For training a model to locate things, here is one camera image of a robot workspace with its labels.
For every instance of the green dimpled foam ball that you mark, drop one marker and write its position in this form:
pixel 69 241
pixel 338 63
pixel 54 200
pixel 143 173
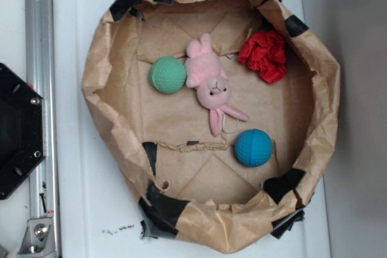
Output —
pixel 168 74

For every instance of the blue dimpled foam ball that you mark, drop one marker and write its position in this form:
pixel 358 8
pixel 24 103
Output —
pixel 253 148

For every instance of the red crumpled paper ball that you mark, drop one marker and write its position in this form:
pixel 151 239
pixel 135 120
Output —
pixel 264 52

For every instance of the pink plush bunny toy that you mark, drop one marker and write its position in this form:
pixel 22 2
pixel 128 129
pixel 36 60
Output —
pixel 207 76

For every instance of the brown paper bag basket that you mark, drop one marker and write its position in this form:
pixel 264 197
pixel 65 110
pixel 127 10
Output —
pixel 187 182

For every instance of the white plastic tray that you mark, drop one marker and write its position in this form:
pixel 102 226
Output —
pixel 98 215

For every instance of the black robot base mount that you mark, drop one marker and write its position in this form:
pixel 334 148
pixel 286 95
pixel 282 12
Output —
pixel 22 133

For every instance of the aluminium extrusion rail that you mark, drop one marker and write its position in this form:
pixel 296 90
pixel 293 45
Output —
pixel 43 181

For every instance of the metal corner bracket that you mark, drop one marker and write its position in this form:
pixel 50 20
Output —
pixel 38 239

